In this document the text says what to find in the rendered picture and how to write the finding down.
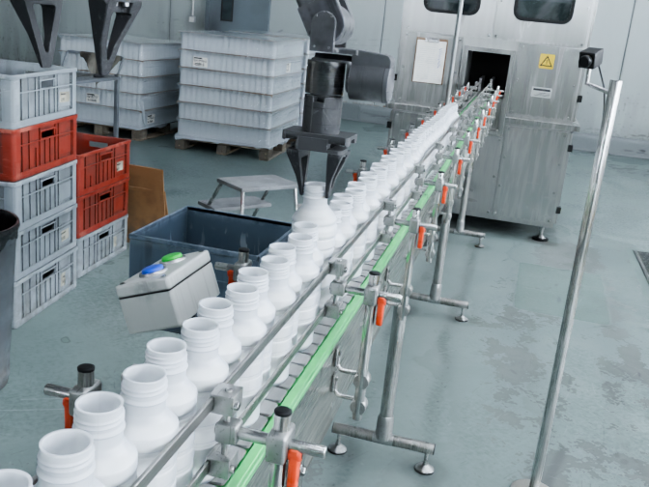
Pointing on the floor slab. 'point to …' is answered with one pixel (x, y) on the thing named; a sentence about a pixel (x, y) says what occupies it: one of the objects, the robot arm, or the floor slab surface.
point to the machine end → (580, 12)
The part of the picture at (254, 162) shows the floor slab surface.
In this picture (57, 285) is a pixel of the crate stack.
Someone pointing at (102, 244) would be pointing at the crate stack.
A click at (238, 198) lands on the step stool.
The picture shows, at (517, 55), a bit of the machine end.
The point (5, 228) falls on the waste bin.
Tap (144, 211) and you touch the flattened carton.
